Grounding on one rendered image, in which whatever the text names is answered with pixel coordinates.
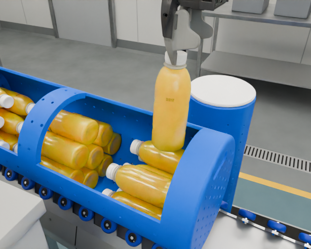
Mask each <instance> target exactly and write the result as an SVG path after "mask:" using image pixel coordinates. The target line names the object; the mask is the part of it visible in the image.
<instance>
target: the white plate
mask: <svg viewBox="0 0 311 249"><path fill-rule="evenodd" d="M191 96H192V97H193V98H194V99H196V100H197V101H199V102H202V103H204V104H207V105H211V106H215V107H224V108H232V107H240V106H243V105H246V104H248V103H250V102H252V101H253V100H254V99H255V96H256V91H255V89H254V88H253V86H252V85H250V84H249V83H247V82H246V81H243V80H241V79H238V78H235V77H230V76H224V75H208V76H203V77H199V78H197V79H195V80H193V81H192V82H191Z"/></svg>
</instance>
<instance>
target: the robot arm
mask: <svg viewBox="0 0 311 249"><path fill-rule="evenodd" d="M226 2H229V0H162V2H161V27H162V36H163V37H164V44H165V47H166V50H167V54H168V56H169V59H170V62H171V64H172V65H174V66H176V62H177V51H178V50H181V51H184V52H186V53H188V50H189V49H196V48H198V47H199V45H200V39H207V38H210V37H212V35H213V27H212V26H211V25H209V24H208V23H206V22H205V21H204V20H203V18H202V10H210V11H214V10H215V9H217V8H218V7H220V6H222V5H223V4H225V3H226ZM179 5H180V9H179V10H178V6H179Z"/></svg>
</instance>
